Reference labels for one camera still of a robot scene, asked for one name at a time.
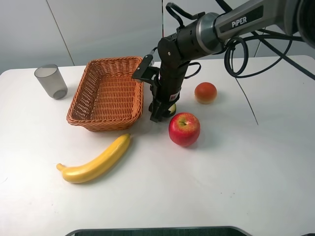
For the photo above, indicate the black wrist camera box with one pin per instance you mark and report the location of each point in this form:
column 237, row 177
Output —
column 146, row 72

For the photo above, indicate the grey translucent plastic cup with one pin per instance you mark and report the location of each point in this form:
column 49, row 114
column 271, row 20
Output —
column 52, row 81

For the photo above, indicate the yellow banana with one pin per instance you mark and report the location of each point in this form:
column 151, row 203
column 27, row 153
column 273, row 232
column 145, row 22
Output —
column 99, row 165

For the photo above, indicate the red apple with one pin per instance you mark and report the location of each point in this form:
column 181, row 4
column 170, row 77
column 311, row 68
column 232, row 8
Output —
column 184, row 129

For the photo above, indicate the dark monitor edge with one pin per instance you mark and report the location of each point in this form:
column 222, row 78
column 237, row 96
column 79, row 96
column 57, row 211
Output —
column 168, row 231

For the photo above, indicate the halved avocado with pit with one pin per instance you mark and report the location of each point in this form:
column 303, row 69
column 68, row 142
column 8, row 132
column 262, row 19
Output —
column 172, row 110

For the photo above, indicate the round orange bread bun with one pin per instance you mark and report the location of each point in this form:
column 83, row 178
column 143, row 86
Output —
column 205, row 93

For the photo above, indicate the brown wicker basket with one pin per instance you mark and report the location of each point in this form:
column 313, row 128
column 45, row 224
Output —
column 107, row 97

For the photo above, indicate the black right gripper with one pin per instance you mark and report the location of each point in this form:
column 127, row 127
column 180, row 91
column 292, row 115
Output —
column 166, row 89

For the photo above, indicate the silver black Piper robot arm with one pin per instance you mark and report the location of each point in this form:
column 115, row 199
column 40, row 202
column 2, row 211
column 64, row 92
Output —
column 206, row 34

